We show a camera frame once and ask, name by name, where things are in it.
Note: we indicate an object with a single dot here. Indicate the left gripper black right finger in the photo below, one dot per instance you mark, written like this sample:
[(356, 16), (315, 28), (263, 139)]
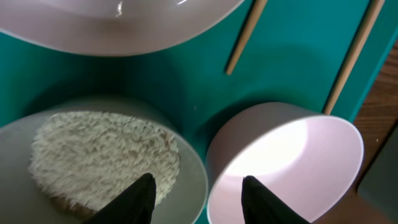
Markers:
[(261, 206)]

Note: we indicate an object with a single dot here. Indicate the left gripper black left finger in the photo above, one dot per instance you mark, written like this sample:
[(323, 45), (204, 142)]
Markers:
[(134, 205)]

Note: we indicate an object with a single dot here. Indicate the white shallow bowl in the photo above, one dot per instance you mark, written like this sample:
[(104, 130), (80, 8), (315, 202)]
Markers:
[(308, 160)]

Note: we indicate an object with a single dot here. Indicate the grey bowl of rice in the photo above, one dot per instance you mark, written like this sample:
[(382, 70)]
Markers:
[(65, 164)]

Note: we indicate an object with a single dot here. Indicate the wooden chopstick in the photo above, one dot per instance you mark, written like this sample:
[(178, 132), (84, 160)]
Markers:
[(364, 30), (246, 33)]

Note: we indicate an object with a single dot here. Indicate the teal serving tray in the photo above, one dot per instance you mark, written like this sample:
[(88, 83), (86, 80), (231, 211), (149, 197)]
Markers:
[(293, 56)]

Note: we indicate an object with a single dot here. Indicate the white round plate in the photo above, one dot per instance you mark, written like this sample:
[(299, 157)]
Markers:
[(111, 27)]

